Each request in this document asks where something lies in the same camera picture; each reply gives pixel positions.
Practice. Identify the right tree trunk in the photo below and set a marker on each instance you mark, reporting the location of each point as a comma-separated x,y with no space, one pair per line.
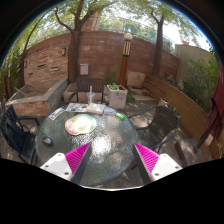
158,15

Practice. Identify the black chair at left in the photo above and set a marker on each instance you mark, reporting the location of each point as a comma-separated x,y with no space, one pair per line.
18,136

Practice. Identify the clear plastic cup with straw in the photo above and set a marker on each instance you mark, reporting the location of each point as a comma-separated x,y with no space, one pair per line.
90,95

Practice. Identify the white wall box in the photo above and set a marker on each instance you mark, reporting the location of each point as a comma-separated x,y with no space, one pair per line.
84,69

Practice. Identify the round pastel mouse pad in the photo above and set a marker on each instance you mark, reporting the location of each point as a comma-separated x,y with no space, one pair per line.
80,124

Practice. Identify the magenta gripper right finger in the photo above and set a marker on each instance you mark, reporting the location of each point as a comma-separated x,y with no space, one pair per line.
153,166

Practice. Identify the white square planter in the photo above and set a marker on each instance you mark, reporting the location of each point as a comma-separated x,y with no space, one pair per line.
117,96

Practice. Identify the wooden bench fence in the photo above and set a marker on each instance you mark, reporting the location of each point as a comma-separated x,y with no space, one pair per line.
193,118

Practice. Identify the tree trunk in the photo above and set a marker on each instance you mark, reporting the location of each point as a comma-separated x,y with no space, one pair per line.
158,15
82,11

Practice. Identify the dark chair behind table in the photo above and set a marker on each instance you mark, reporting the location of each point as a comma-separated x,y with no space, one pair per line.
87,85

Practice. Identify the left tree trunk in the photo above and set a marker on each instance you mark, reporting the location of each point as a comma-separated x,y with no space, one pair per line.
82,11

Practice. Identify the round glass patio table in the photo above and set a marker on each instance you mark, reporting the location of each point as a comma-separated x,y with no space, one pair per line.
111,144

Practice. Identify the black mesh chair at right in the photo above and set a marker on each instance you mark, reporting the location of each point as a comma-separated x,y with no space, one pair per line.
156,126

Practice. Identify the white book on table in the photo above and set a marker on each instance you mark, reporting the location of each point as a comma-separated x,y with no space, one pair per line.
95,108

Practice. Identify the green tube on table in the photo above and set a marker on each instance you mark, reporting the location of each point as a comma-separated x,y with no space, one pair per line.
120,116

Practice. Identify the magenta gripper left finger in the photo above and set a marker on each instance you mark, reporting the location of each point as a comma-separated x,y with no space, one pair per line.
70,166

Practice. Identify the folded red patio umbrella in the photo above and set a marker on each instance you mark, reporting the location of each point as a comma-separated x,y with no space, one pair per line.
216,116

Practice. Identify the watercolour paint palette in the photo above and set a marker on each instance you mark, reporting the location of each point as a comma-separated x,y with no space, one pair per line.
77,107

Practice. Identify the small card on table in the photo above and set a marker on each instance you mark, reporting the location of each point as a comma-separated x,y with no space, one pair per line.
109,111

